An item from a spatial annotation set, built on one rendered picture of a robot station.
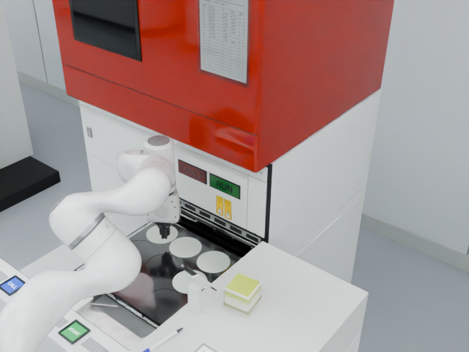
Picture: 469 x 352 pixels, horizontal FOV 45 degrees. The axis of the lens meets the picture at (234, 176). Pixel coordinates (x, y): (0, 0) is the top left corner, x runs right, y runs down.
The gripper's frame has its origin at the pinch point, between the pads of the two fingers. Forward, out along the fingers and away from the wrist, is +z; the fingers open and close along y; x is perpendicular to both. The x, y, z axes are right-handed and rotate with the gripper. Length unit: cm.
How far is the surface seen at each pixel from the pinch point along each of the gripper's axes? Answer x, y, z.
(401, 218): 127, 103, 80
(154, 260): -7.1, -2.0, 5.7
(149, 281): -16.6, -1.6, 5.7
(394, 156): 133, 95, 44
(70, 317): -38.0, -16.5, -0.4
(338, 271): 43, 60, 48
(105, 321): -31.1, -10.4, 7.6
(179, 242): 2.1, 3.8, 5.6
